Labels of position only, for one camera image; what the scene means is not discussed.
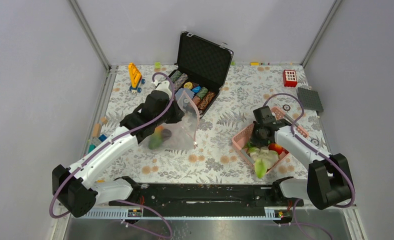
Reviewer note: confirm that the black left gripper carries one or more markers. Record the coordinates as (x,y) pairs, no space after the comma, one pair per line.
(178,113)

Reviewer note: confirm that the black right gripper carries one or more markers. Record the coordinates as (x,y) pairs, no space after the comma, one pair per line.
(254,141)

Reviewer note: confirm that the green orange toy mango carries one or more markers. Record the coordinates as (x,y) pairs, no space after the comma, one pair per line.
(156,139)

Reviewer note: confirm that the clear pink zip top bag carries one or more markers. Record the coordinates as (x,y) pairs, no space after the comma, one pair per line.
(184,132)

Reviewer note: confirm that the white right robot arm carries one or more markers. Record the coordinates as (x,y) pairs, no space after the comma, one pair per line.
(329,180)

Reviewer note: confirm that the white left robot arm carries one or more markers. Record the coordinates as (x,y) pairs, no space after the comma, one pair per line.
(74,188)

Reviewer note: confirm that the loose poker chip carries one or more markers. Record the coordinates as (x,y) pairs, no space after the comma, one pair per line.
(286,107)
(315,141)

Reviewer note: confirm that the pink plastic basket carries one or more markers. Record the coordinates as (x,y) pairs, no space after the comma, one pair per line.
(239,142)

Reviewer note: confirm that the yellow toy ladder cart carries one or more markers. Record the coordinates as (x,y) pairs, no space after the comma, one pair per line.
(136,78)

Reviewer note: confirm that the small green block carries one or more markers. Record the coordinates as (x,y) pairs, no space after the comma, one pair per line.
(157,65)

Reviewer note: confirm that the green toy leaf vegetable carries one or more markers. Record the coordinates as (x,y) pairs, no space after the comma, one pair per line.
(261,167)

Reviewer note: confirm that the grey building baseplate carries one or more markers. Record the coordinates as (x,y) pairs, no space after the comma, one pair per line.
(310,99)

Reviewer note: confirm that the red toy block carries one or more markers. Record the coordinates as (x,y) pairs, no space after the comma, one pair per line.
(290,78)

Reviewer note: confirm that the black poker chip case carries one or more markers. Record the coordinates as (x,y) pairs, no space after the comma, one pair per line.
(206,63)

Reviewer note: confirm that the blue toy block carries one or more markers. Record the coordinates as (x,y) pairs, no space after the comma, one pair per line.
(96,141)

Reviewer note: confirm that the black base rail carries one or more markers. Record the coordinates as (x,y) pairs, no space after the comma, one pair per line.
(210,200)

